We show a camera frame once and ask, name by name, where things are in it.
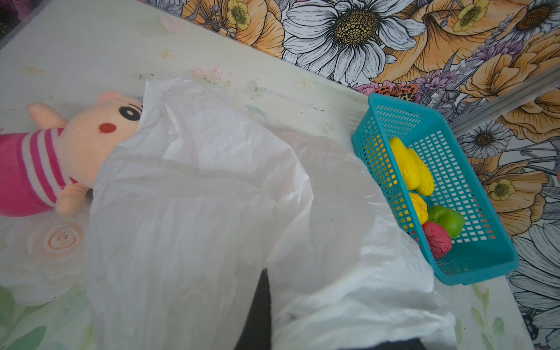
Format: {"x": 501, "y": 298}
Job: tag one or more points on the teal plastic basket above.
{"x": 483, "y": 250}

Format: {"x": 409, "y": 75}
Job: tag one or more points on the white plastic bag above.
{"x": 189, "y": 211}

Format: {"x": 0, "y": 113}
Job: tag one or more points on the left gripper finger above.
{"x": 256, "y": 334}

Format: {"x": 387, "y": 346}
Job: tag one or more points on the yellow star fruit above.
{"x": 420, "y": 207}

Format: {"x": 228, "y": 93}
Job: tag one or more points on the green fruit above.
{"x": 449, "y": 219}

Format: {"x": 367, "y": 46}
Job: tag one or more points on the pink red fruit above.
{"x": 438, "y": 239}

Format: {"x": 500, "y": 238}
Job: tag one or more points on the cartoon boy doll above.
{"x": 55, "y": 167}

